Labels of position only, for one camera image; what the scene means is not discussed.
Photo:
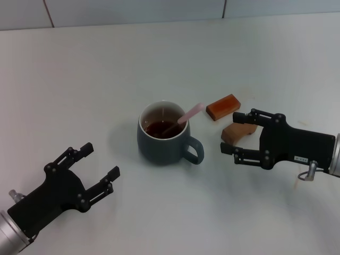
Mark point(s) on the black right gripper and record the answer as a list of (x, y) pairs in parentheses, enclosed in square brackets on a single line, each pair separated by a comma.
[(292, 143)]

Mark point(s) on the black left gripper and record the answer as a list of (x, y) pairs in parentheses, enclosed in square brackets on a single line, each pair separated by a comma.
[(57, 194)]

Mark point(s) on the grey mug with dark drink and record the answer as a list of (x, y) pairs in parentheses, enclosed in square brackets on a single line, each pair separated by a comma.
[(159, 151)]

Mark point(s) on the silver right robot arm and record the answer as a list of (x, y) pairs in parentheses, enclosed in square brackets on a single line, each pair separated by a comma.
[(336, 156)]

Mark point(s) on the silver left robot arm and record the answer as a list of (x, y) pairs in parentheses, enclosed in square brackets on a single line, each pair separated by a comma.
[(12, 235)]

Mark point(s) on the light wooden arch block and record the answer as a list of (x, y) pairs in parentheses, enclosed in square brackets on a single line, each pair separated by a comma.
[(233, 134)]

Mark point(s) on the orange brown wooden block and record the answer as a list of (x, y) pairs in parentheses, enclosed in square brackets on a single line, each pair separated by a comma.
[(223, 107)]

